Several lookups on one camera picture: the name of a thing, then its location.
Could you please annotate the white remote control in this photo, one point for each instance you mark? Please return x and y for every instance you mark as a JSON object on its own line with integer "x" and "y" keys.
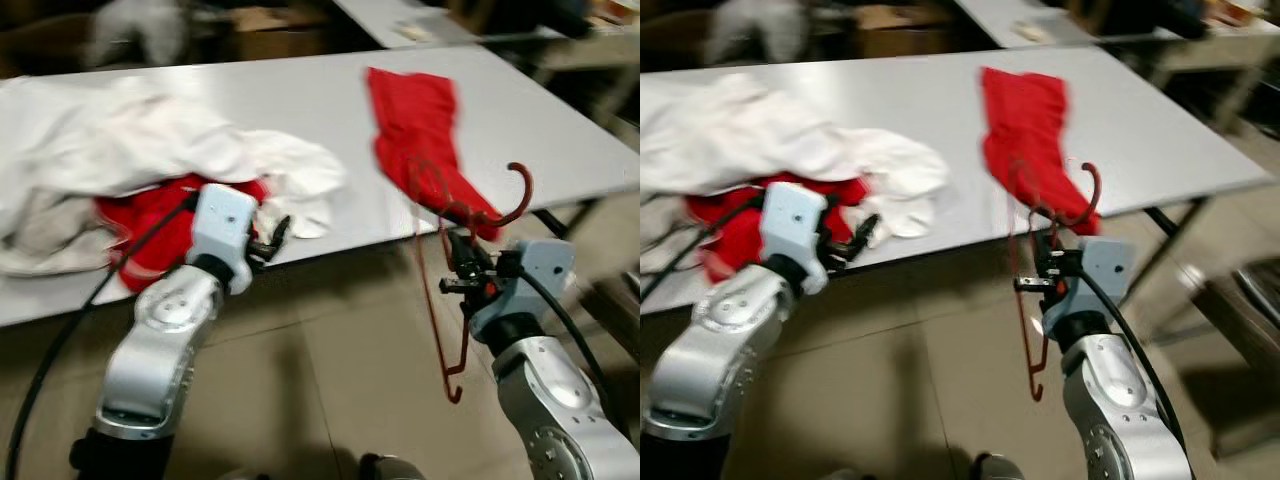
{"x": 410, "y": 32}
{"x": 1027, "y": 32}

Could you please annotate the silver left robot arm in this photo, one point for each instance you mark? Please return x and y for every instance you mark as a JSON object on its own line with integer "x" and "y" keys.
{"x": 160, "y": 340}
{"x": 720, "y": 340}

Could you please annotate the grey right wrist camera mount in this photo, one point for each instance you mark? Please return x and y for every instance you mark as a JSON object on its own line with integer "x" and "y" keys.
{"x": 540, "y": 265}
{"x": 1105, "y": 262}

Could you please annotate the checked cushion metal chair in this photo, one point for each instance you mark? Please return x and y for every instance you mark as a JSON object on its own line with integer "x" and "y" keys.
{"x": 1250, "y": 310}

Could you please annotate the white table black legs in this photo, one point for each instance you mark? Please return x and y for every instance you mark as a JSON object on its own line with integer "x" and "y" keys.
{"x": 380, "y": 15}
{"x": 900, "y": 90}
{"x": 1000, "y": 15}
{"x": 300, "y": 90}

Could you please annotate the plain red garment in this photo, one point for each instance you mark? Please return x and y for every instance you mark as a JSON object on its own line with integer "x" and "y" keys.
{"x": 1025, "y": 120}
{"x": 415, "y": 120}

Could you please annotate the brown cardboard box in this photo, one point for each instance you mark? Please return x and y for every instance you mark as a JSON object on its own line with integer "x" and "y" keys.
{"x": 280, "y": 35}
{"x": 900, "y": 35}

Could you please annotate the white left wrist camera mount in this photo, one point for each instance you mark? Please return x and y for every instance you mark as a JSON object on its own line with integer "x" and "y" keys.
{"x": 792, "y": 220}
{"x": 222, "y": 220}

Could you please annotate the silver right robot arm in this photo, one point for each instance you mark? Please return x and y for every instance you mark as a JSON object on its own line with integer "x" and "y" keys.
{"x": 1110, "y": 400}
{"x": 560, "y": 400}

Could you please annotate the beige desk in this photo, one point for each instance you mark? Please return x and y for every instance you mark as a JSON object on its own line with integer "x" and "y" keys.
{"x": 1230, "y": 50}
{"x": 590, "y": 45}

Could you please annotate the white plastic bag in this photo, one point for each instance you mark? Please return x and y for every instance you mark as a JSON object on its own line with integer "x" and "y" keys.
{"x": 750, "y": 30}
{"x": 135, "y": 30}

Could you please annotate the red garment white stripes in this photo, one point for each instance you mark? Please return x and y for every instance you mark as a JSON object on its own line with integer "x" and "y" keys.
{"x": 150, "y": 225}
{"x": 740, "y": 235}

